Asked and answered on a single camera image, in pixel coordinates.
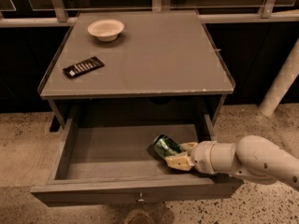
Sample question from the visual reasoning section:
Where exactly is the crushed green soda can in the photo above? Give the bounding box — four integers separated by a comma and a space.
152, 134, 182, 160

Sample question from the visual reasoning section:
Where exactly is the white paper bowl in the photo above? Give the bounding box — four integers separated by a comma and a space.
88, 20, 124, 42

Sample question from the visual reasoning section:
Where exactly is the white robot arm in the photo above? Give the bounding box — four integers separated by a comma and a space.
165, 135, 299, 190

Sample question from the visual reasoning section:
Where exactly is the metal drawer knob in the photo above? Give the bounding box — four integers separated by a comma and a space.
137, 192, 146, 203

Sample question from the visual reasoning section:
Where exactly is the black snack bar packet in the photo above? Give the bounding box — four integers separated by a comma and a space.
63, 56, 105, 78

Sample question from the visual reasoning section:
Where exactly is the white slanted post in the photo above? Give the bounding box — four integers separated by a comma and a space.
259, 38, 299, 117

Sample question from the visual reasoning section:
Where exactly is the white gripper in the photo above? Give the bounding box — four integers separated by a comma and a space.
165, 141, 216, 175

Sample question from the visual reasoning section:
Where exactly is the metal railing frame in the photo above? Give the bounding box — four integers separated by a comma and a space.
0, 0, 299, 27

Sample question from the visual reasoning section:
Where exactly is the open grey top drawer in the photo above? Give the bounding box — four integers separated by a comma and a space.
31, 115, 242, 206

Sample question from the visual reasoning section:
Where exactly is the grey cabinet with top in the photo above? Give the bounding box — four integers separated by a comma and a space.
38, 10, 235, 123

